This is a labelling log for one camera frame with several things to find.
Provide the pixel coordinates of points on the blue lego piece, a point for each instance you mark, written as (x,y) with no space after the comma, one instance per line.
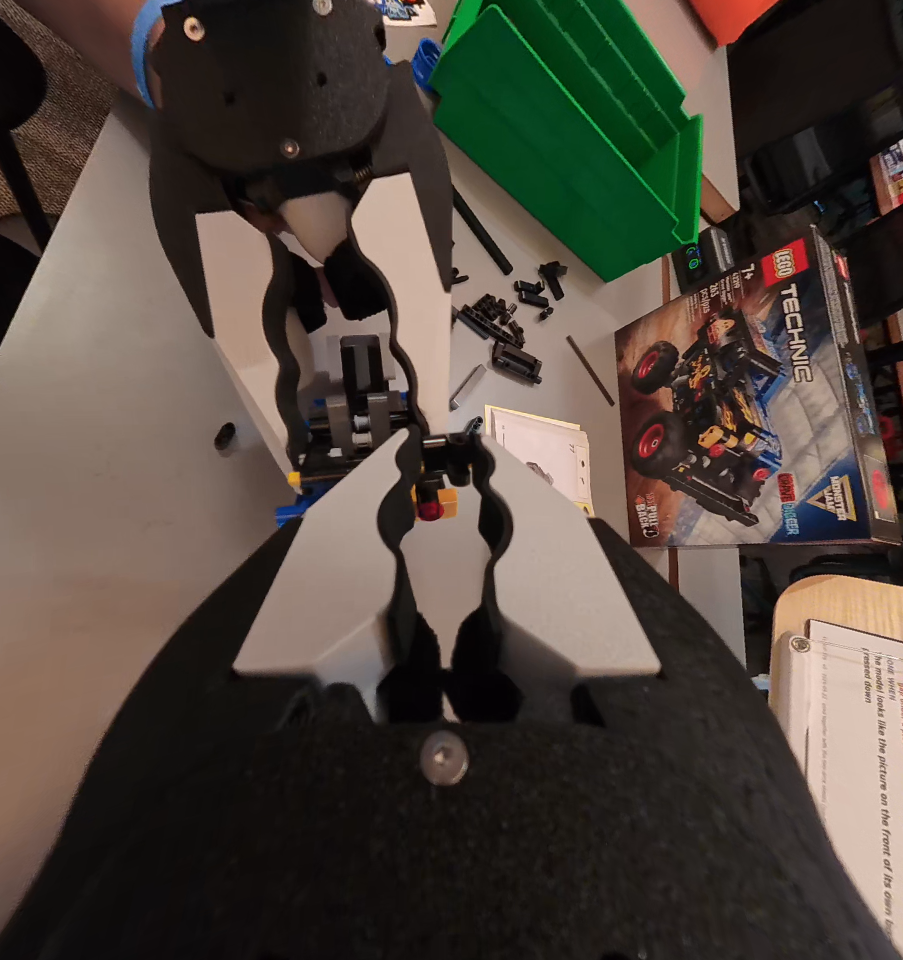
(426,61)

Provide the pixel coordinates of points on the blue wristband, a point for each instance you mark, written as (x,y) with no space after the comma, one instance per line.
(145,52)

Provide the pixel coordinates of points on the scattered black lego pieces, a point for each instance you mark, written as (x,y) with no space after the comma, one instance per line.
(515,360)

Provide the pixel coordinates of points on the lego sticker sheet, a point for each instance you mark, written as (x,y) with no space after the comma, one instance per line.
(410,11)

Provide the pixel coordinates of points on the black lego pin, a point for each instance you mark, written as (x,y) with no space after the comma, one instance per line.
(225,436)

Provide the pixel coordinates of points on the person's left forearm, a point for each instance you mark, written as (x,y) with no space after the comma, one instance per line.
(99,37)

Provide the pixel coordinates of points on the thin dark lego axle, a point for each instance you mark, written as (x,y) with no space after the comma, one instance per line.
(590,371)

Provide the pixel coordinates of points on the lego set box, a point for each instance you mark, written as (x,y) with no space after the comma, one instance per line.
(751,390)

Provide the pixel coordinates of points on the black chair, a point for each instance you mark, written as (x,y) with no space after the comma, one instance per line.
(1,112)

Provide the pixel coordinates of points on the black lego vehicle chassis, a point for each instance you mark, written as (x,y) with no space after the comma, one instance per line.
(354,420)

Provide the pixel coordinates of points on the lego instruction booklet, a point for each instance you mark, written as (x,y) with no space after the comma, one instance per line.
(538,450)

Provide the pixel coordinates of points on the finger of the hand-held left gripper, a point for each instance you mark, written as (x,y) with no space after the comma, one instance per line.
(421,300)
(238,300)

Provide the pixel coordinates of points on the grey lego beam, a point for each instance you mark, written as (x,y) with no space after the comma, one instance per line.
(468,388)

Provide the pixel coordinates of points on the black device green display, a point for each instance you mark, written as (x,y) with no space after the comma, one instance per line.
(691,262)

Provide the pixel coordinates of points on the long black rod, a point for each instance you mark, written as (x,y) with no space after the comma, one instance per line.
(485,236)

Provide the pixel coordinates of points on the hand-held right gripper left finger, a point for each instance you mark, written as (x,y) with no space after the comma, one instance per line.
(316,600)

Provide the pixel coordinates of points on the orange plastic bin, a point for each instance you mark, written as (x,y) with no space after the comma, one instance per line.
(729,19)

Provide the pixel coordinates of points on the black yellow lego subassembly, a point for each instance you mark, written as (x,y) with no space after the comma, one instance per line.
(444,457)

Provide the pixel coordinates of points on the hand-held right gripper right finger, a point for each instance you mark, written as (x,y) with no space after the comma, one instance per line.
(571,600)

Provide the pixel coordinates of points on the printed instruction sheet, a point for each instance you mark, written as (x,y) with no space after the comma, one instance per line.
(856,750)

